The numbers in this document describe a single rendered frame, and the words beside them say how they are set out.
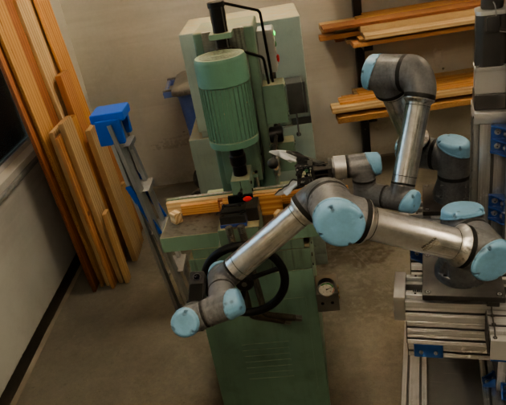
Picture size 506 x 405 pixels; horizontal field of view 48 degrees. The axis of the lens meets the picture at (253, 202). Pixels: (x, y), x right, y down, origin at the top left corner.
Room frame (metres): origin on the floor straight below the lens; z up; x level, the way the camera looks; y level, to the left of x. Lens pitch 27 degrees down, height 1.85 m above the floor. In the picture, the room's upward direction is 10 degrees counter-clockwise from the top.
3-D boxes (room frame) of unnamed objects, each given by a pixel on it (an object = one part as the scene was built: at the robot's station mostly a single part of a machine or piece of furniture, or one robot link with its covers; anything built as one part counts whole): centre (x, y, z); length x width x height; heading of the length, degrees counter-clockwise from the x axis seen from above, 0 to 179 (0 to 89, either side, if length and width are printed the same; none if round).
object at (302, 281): (1.99, 0.01, 0.36); 0.58 x 0.45 x 0.71; 173
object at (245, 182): (1.89, 0.02, 0.99); 0.14 x 0.07 x 0.09; 173
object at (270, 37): (2.17, -0.15, 1.40); 0.10 x 0.06 x 0.16; 173
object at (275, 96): (2.07, -0.15, 1.23); 0.09 x 0.08 x 0.15; 173
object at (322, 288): (1.63, -0.20, 0.65); 0.06 x 0.04 x 0.08; 83
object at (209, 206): (1.86, -0.04, 0.92); 0.62 x 0.02 x 0.04; 83
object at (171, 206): (1.89, 0.03, 0.93); 0.60 x 0.02 x 0.05; 83
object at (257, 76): (2.16, -0.01, 1.16); 0.22 x 0.22 x 0.72; 83
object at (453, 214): (1.35, -0.58, 0.98); 0.13 x 0.12 x 0.14; 0
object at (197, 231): (1.77, 0.04, 0.87); 0.61 x 0.30 x 0.06; 83
